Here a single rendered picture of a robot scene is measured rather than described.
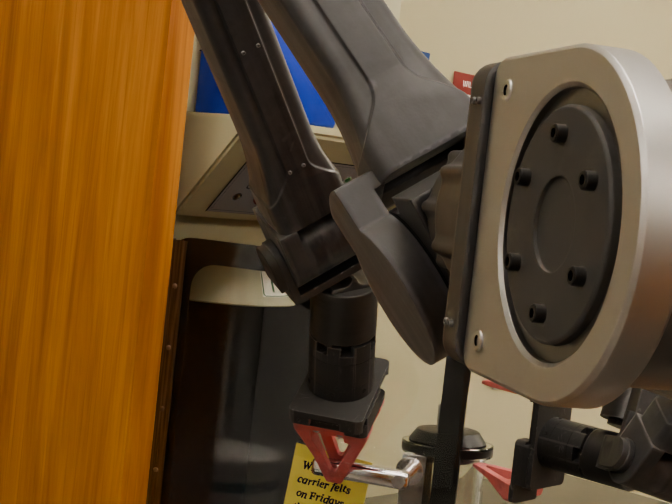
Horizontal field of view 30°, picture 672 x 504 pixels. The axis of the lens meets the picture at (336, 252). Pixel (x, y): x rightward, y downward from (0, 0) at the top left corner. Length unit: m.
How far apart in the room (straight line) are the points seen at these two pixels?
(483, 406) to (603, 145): 2.03
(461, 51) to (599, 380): 1.87
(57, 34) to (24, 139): 0.11
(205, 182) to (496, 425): 1.36
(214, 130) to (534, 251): 0.77
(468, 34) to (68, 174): 1.18
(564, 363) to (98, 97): 0.84
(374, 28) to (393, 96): 0.04
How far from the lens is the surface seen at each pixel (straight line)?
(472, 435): 1.49
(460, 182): 0.50
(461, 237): 0.49
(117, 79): 1.17
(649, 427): 1.28
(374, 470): 1.14
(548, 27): 2.46
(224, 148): 1.17
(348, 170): 1.28
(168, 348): 1.23
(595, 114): 0.41
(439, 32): 2.20
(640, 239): 0.37
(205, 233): 1.28
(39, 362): 1.25
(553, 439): 1.39
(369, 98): 0.62
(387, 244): 0.59
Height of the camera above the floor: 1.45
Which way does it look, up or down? 3 degrees down
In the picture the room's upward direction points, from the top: 6 degrees clockwise
